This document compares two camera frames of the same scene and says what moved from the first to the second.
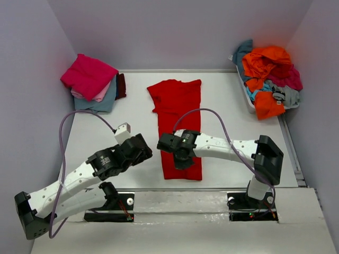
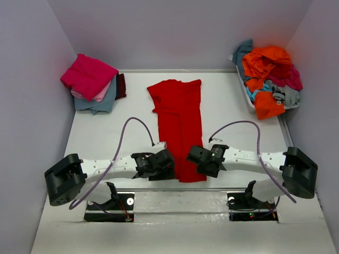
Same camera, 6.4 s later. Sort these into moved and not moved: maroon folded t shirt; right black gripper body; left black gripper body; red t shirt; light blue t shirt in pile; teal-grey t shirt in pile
Moved: left black gripper body; right black gripper body
Not moved: teal-grey t shirt in pile; red t shirt; maroon folded t shirt; light blue t shirt in pile
